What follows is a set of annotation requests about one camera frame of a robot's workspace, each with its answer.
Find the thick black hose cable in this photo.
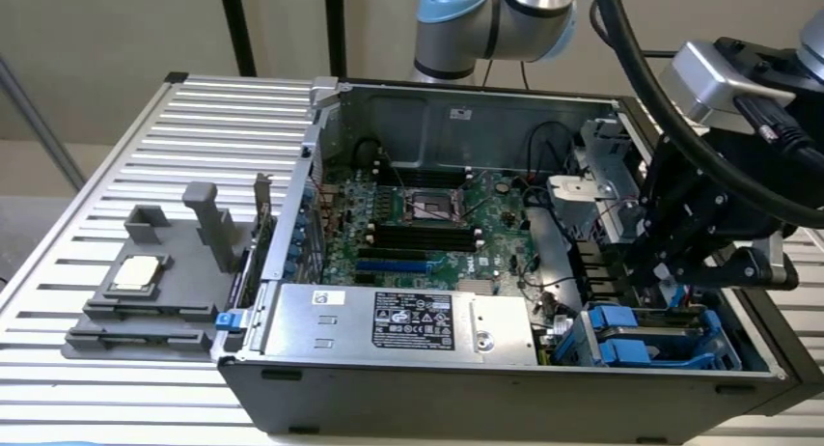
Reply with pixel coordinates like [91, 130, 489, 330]
[590, 0, 824, 225]

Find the black camera cable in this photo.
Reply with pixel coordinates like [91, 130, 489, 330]
[733, 96, 824, 165]

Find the blue disk carrier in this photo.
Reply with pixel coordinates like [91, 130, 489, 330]
[558, 304, 658, 369]

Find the silver power supply unit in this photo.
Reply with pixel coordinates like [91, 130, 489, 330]
[257, 282, 542, 368]

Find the graphics card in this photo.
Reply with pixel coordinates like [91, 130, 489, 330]
[235, 172, 278, 308]

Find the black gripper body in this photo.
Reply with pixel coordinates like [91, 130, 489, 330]
[698, 98, 824, 240]

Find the silver CPU chip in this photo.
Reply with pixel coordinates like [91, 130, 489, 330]
[110, 255, 167, 293]

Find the blue expansion slot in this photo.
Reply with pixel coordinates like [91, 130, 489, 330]
[357, 259, 431, 275]

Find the green motherboard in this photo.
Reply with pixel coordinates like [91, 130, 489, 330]
[319, 168, 569, 300]

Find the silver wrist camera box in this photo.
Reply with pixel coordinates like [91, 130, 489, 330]
[657, 40, 801, 131]

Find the silver drive cage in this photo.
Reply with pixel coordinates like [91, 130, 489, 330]
[545, 117, 650, 247]

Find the black frame post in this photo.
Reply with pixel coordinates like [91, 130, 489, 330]
[217, 0, 259, 78]
[321, 0, 351, 79]

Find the black open PC case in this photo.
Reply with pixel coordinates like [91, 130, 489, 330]
[215, 76, 805, 435]

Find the black RAM slot bank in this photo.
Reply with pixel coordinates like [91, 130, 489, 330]
[367, 222, 486, 253]
[371, 163, 485, 189]

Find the CPU socket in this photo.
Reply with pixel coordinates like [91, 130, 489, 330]
[398, 187, 469, 225]

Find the grey metal pole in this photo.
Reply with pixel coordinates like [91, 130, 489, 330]
[0, 54, 87, 189]

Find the silver chipset heatsink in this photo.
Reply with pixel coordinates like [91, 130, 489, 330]
[458, 278, 503, 296]

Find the grey parts rack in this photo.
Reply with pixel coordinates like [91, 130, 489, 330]
[61, 182, 257, 360]

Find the black expansion slot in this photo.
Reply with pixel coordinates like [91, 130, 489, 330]
[357, 245, 431, 262]

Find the disk bay with blue rails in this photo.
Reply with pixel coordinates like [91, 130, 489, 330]
[634, 304, 746, 373]

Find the black wire loop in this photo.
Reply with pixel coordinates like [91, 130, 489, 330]
[523, 121, 569, 180]
[350, 136, 383, 170]

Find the RAM stick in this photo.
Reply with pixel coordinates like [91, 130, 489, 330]
[95, 336, 193, 348]

